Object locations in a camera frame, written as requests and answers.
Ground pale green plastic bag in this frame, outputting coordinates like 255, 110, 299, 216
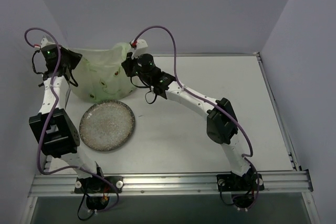
70, 42, 135, 103

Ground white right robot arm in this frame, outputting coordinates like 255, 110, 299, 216
121, 52, 253, 189

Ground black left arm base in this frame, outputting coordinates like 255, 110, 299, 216
73, 176, 123, 211

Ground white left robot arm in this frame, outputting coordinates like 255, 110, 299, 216
29, 44, 106, 192

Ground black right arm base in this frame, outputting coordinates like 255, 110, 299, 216
216, 173, 265, 211

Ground speckled round plate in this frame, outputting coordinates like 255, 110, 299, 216
79, 100, 135, 152

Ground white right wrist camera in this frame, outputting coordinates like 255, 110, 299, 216
131, 39, 148, 59

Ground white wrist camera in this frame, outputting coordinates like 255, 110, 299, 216
34, 35, 55, 50
131, 39, 148, 59

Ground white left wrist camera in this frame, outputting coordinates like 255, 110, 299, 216
34, 35, 55, 50

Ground aluminium table frame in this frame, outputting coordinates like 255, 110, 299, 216
28, 52, 314, 224

